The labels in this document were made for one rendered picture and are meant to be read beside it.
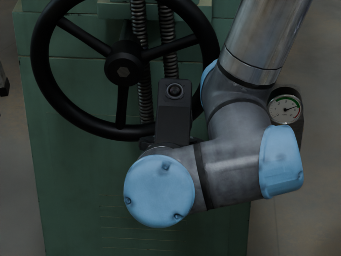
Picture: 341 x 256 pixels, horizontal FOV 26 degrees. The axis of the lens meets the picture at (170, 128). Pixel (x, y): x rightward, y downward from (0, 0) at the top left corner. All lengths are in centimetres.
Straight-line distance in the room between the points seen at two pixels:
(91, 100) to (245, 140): 63
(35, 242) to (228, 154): 126
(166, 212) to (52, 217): 83
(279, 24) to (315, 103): 170
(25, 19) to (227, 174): 64
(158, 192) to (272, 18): 23
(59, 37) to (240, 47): 54
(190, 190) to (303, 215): 132
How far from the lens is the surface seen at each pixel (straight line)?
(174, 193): 77
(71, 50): 133
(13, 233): 204
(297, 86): 144
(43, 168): 150
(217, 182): 78
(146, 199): 77
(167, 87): 97
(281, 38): 84
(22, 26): 133
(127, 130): 118
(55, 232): 162
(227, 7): 126
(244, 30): 84
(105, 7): 117
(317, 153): 230
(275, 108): 130
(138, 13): 115
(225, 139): 80
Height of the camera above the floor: 139
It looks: 36 degrees down
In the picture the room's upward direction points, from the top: straight up
